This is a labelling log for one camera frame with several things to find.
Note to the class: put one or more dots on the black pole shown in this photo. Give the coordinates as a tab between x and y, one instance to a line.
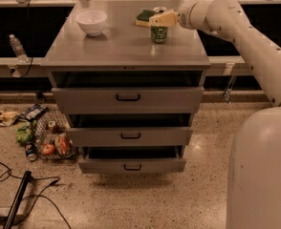
17	200

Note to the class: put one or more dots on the green snack bag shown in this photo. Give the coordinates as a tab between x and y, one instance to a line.
25	132

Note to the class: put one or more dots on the grey drawer cabinet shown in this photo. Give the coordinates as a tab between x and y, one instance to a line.
124	56

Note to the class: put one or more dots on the small soda can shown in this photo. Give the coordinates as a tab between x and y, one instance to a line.
52	126

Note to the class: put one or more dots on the white bowl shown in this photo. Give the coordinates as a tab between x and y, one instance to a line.
92	22

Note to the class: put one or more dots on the red apple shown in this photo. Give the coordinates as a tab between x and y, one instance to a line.
48	149

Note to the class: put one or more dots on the green soda can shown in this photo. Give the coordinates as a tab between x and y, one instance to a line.
159	34

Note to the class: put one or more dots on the clear plastic water bottle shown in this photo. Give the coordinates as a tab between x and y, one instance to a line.
18	49

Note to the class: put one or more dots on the green yellow sponge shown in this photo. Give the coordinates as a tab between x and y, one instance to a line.
143	18

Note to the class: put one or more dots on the top grey drawer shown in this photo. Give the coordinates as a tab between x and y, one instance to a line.
154	100

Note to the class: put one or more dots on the blue soda can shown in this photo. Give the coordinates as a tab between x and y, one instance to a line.
30	152

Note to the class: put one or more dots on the wire mesh basket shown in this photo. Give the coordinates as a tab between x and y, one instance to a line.
44	136

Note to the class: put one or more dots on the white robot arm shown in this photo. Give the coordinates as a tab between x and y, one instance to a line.
254	172

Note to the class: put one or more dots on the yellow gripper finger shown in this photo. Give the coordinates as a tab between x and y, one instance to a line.
169	18

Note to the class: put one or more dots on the yellow brown snack bag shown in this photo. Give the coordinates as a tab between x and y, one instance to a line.
8	118

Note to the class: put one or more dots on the red snack package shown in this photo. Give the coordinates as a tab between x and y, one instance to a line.
62	144

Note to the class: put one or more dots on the blue white snack bag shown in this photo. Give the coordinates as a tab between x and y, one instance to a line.
33	113

